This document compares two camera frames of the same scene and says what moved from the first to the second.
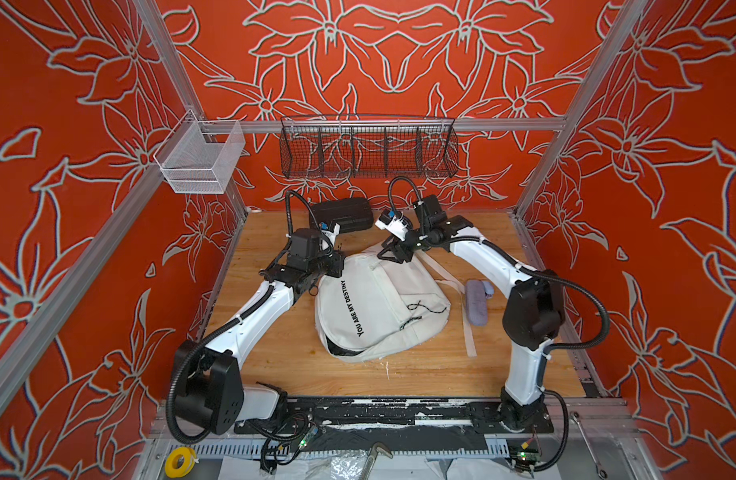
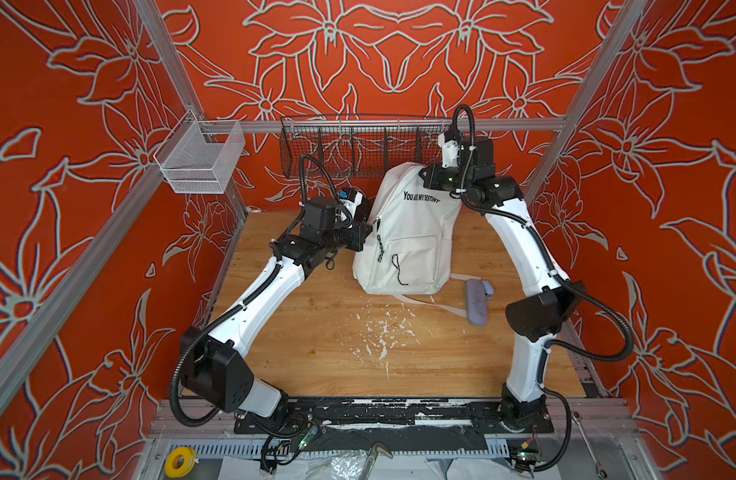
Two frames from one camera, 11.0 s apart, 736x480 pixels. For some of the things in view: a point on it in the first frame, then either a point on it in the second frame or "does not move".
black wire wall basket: [368, 146] does not move
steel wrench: [602, 473] does not move
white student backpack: [371, 308] -> [407, 248]
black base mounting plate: [396, 415] does not move
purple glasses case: [478, 293] does not move
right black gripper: [397, 247] -> [435, 177]
